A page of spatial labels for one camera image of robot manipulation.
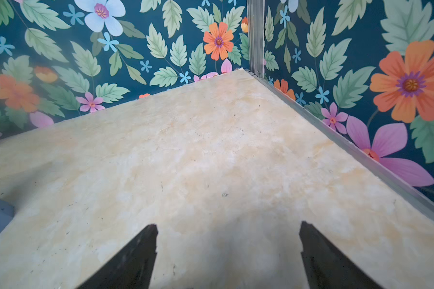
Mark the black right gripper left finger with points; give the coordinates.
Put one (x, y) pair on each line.
(132, 267)

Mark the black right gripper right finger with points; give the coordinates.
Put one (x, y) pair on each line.
(326, 266)

